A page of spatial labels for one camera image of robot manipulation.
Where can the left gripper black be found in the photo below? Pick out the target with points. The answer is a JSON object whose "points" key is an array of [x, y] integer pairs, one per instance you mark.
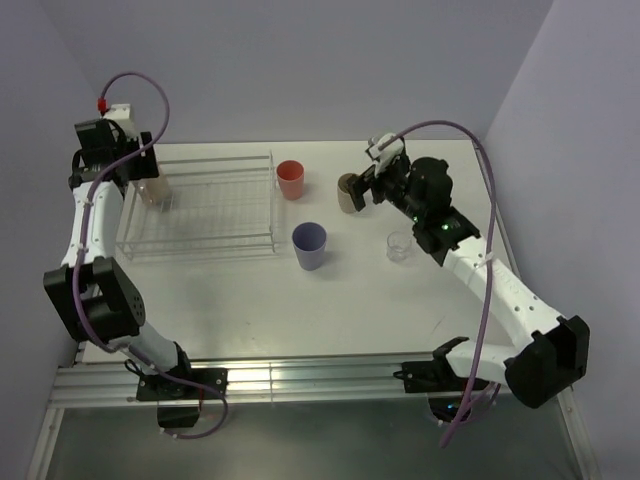
{"points": [[145, 163]]}

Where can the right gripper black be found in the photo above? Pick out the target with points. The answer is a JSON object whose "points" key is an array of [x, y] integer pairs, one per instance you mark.
{"points": [[357, 184]]}

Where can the beige plastic cup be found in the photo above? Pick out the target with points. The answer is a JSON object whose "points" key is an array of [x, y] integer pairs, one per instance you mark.
{"points": [[345, 201]]}

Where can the pink ceramic mug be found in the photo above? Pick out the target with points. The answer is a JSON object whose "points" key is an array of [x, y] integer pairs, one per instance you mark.
{"points": [[154, 191]]}

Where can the purple plastic cup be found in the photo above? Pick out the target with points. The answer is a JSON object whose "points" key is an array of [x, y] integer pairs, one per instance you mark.
{"points": [[309, 241]]}

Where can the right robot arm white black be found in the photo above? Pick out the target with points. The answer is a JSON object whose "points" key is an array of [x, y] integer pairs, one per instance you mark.
{"points": [[548, 352]]}

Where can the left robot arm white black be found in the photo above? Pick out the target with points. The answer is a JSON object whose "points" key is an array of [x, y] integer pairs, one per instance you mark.
{"points": [[95, 299]]}

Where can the clear acrylic dish rack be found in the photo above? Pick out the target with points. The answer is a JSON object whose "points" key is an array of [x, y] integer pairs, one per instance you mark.
{"points": [[221, 206]]}

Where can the red plastic cup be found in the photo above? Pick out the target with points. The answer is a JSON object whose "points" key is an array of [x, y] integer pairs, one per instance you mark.
{"points": [[290, 176]]}

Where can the clear glass near centre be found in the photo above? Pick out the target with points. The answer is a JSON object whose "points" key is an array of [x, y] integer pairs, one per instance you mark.
{"points": [[398, 246]]}

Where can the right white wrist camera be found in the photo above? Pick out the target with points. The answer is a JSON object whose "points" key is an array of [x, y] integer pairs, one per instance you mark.
{"points": [[383, 151]]}

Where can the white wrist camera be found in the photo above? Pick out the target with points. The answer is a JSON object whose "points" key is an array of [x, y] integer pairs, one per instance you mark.
{"points": [[121, 120], [383, 151]]}

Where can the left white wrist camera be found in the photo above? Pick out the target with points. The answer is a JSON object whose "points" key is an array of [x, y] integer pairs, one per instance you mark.
{"points": [[121, 120]]}

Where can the aluminium mounting rail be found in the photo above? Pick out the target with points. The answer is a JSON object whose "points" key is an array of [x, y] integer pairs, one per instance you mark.
{"points": [[308, 379]]}

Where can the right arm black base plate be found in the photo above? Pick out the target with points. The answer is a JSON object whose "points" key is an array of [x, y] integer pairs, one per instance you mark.
{"points": [[432, 376]]}

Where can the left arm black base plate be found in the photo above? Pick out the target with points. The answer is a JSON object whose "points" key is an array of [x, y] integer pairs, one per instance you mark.
{"points": [[212, 382]]}

